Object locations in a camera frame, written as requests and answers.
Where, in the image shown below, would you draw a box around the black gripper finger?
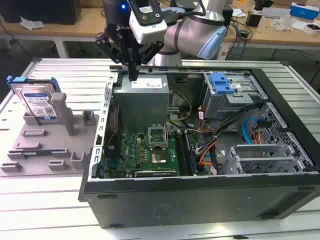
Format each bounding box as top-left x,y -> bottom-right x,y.
133,40 -> 165,82
94,31 -> 134,82

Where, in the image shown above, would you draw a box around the hard disk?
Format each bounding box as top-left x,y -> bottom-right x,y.
6,75 -> 62,121

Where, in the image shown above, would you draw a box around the blue data wire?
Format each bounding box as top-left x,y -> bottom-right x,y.
241,119 -> 272,146

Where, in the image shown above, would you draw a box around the grey disk bay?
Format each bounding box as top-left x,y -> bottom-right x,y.
221,143 -> 313,176

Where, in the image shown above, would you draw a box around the brown cardboard box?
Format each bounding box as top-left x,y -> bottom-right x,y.
81,0 -> 105,8

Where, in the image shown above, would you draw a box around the wooden desk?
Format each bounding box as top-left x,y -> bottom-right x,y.
0,6 -> 320,51

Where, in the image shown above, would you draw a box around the grey power supply unit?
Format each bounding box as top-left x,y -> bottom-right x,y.
113,74 -> 171,133

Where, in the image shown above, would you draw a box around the large black box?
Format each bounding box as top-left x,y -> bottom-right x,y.
0,0 -> 82,26

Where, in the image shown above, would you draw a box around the metal socket cover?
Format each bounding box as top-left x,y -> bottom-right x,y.
147,123 -> 168,151

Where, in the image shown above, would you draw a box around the blue drive latch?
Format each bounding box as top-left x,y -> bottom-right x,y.
209,71 -> 236,95

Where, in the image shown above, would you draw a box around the crumpled white plastic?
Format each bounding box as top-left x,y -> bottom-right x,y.
19,16 -> 45,31

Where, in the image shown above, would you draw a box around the grey optical drive cage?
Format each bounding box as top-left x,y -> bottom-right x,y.
201,71 -> 267,121

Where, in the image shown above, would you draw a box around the white paper sheet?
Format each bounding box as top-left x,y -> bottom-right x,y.
231,8 -> 247,18

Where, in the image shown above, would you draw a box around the green motherboard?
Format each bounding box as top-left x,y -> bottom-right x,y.
103,129 -> 208,176

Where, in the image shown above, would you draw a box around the CPU socket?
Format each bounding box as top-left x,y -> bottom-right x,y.
150,149 -> 169,165

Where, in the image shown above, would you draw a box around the grey parts rack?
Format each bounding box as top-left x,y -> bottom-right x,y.
0,92 -> 101,177

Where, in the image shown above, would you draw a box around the installed RAM stick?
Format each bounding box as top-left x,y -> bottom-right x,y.
184,131 -> 196,174

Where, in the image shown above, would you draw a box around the black graphics card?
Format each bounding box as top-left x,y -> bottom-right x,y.
133,169 -> 177,178

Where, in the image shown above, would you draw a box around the RAM stick on rack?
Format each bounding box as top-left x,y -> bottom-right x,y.
23,149 -> 55,157

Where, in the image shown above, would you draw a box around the grey flat box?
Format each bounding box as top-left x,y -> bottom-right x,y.
261,6 -> 292,20

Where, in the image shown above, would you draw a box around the crumpled clear plastic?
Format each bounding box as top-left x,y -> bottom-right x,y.
271,14 -> 294,32

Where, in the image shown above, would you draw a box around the black PC case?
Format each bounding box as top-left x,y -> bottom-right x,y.
77,65 -> 320,230

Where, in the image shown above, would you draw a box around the blue cardboard box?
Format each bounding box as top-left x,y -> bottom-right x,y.
289,2 -> 320,21

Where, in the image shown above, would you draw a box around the white box with phone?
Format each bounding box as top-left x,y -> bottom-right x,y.
302,21 -> 320,36

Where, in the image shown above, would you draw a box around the yellow black wires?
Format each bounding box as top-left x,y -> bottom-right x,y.
166,90 -> 193,124

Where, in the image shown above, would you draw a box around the thin red black wire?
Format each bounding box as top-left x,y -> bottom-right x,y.
106,104 -> 119,148

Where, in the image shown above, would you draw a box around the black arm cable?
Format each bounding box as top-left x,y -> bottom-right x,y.
163,0 -> 208,26

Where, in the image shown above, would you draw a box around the black cable bundle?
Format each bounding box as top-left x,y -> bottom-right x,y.
211,102 -> 265,141

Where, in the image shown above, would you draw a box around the orange yellow wire bundle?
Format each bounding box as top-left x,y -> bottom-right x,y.
196,134 -> 222,167

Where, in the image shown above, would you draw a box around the orange black power wire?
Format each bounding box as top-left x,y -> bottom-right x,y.
251,126 -> 263,145

